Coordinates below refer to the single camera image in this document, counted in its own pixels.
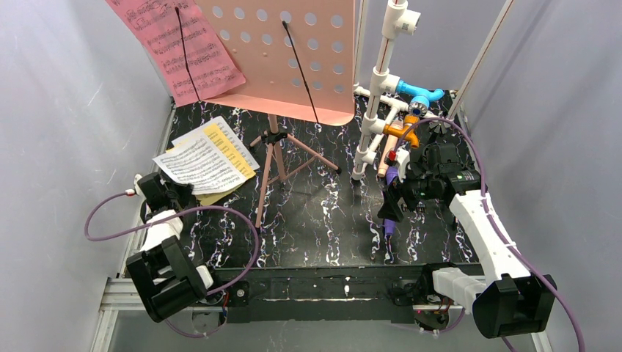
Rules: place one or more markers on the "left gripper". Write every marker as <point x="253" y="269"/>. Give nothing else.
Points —
<point x="162" y="189"/>

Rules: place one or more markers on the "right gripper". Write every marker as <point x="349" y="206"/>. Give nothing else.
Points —
<point x="405" y="193"/>

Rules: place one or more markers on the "purple microphone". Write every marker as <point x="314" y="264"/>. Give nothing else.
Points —
<point x="389" y="226"/>

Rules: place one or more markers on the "white sheet music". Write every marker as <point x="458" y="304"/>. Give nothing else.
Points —
<point x="202" y="165"/>

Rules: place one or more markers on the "sheet music pages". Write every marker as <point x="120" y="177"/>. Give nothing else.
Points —
<point x="224" y="127"/>

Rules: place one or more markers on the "pink microphone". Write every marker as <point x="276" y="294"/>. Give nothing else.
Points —
<point x="385" y="163"/>

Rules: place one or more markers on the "yellow sheet music page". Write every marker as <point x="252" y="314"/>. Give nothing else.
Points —
<point x="221" y="141"/>

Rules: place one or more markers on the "pink sheet music page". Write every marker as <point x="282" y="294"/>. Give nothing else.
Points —
<point x="187" y="51"/>

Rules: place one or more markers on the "pink music stand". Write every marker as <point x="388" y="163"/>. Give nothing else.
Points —
<point x="298" y="61"/>

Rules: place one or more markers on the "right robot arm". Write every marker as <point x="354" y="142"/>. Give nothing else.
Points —
<point x="491" y="243"/>

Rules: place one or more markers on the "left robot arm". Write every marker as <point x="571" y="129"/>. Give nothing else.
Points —
<point x="164" y="276"/>

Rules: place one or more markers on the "small black comb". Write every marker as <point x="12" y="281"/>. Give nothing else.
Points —
<point x="420" y="208"/>

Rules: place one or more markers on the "orange faucet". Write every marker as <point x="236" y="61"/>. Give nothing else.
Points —
<point x="400" y="129"/>

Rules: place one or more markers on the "blue faucet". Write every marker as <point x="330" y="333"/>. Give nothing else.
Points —
<point x="420" y="97"/>

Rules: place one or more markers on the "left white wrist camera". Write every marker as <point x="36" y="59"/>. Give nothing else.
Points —
<point x="135" y="190"/>

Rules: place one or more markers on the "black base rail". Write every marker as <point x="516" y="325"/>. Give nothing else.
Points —
<point x="393" y="292"/>

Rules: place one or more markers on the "white pvc pipe frame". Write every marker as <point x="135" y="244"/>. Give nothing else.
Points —
<point x="384" y="102"/>

